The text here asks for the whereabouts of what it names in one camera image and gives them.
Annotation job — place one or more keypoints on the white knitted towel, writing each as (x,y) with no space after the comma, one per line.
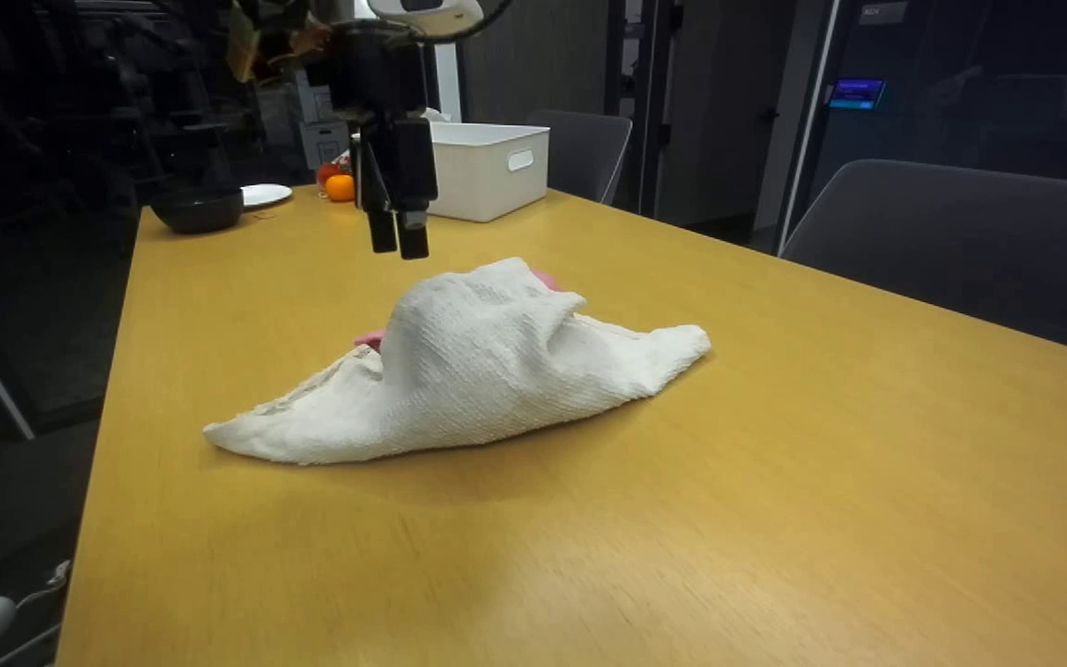
(469,371)

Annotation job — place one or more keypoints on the grey chair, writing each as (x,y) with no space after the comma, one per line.
(960,241)
(580,153)

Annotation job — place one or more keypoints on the white plastic storage bin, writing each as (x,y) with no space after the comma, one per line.
(483,176)

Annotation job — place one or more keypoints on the blue lit wall screen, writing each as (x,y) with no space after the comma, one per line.
(857,94)

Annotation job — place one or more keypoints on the orange fruit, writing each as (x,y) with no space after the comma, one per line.
(340,188)

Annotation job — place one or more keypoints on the potted plant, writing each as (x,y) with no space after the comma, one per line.
(260,37)

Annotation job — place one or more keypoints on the pink shirt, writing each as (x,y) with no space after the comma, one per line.
(370,340)

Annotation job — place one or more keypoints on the white plate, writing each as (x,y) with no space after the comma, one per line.
(265,194)

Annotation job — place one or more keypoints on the stack of white boxes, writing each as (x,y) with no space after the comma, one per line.
(319,130)

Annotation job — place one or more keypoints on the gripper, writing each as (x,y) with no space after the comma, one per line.
(374,69)

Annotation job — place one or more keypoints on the black bowl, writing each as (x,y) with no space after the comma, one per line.
(198,211)

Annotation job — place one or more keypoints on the red fruit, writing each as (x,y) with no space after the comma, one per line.
(326,173)

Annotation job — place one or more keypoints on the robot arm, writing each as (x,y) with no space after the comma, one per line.
(427,13)

